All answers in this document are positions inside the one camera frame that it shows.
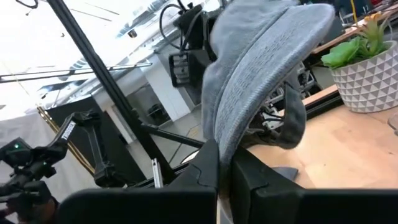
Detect grey cap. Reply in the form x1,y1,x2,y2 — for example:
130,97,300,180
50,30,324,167
201,0,336,170

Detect wooden desk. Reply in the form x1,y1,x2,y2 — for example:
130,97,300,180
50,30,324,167
310,6,398,57

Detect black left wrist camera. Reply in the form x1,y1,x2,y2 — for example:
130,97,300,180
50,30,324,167
169,52,205,88

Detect white pillar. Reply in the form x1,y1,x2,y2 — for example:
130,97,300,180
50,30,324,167
139,52,195,123

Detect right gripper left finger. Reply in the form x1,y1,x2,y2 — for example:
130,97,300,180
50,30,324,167
58,138,221,224

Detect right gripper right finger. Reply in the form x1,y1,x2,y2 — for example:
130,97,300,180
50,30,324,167
229,146,398,224

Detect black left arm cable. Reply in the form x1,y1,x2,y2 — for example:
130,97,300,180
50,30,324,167
159,2,188,50

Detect metal ceiling rail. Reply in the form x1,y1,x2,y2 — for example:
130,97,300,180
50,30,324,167
0,62,153,84

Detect black partition panel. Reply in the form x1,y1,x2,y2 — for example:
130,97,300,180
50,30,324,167
46,96,147,184

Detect succulent in white patterned pot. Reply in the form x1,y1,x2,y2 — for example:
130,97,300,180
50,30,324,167
320,11,398,113

